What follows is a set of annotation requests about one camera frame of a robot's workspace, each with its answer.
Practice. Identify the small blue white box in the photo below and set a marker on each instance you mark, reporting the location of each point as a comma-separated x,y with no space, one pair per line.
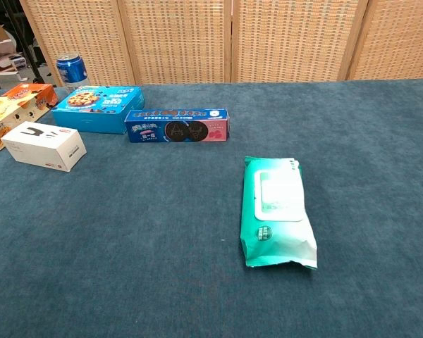
18,62

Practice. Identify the woven rattan screen panel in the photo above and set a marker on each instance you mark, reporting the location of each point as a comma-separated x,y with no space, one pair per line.
84,38
292,38
398,38
176,38

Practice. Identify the green wet wipes pack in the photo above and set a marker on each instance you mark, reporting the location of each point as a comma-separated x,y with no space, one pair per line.
278,232

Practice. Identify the black tripod stand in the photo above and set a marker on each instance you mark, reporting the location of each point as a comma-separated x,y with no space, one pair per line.
30,56

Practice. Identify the blue table cloth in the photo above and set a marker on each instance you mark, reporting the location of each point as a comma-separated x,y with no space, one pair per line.
162,229

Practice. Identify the blue drink can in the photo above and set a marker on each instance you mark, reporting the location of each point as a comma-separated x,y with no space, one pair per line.
70,72

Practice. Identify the orange snack box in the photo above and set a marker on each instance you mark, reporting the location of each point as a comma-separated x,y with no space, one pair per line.
17,102

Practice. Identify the blue chocolate chip cookie box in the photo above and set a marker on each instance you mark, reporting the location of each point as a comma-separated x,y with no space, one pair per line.
102,111

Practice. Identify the white open cardboard box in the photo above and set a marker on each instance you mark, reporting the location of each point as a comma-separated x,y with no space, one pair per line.
0,44

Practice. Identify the blue Oreo cookie box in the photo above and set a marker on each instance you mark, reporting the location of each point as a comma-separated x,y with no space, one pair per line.
151,132

